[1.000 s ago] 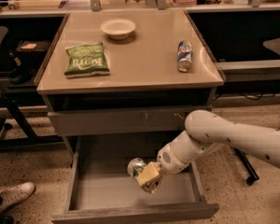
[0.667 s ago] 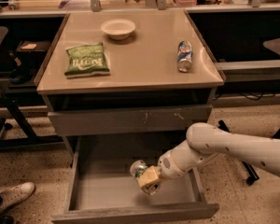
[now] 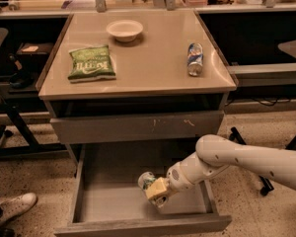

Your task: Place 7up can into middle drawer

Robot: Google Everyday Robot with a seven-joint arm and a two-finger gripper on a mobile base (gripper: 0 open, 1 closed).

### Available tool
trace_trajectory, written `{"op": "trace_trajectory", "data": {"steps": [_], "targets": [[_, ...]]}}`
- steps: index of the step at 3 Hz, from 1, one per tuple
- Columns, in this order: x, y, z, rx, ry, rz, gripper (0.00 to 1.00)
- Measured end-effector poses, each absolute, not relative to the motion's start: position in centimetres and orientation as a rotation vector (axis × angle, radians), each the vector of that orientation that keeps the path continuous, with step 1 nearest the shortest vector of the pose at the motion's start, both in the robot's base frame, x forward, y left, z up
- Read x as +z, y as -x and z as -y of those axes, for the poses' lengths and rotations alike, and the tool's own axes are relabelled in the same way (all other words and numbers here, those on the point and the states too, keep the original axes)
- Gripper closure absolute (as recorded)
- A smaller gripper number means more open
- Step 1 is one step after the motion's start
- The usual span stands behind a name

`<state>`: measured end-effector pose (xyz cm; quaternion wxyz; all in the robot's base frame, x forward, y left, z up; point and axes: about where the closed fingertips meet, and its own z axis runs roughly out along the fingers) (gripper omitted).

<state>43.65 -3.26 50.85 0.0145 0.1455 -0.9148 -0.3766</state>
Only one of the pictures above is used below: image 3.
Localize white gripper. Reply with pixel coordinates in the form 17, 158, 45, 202
144, 164, 191, 200

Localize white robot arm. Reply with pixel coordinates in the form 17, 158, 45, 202
138, 134, 296, 207

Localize open grey middle drawer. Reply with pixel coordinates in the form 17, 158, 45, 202
55, 140, 232, 237

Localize grey top drawer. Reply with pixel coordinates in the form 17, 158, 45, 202
50, 111, 224, 144

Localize grey drawer cabinet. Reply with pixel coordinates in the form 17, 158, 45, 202
35, 9, 240, 170

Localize blue pepsi can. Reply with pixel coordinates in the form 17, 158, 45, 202
187, 43, 203, 77

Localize green chip bag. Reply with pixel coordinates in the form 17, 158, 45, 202
68, 45, 116, 83

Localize black wheeled stand base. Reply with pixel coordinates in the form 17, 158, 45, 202
228, 127, 296, 196

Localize white sneaker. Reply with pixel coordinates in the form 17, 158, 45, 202
0, 193, 37, 226

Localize black office chair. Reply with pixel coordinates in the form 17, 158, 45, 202
0, 27, 40, 156

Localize white paper bowl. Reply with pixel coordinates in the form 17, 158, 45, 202
107, 20, 143, 42

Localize black box on shelf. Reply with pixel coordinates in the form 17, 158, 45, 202
17, 42, 53, 63

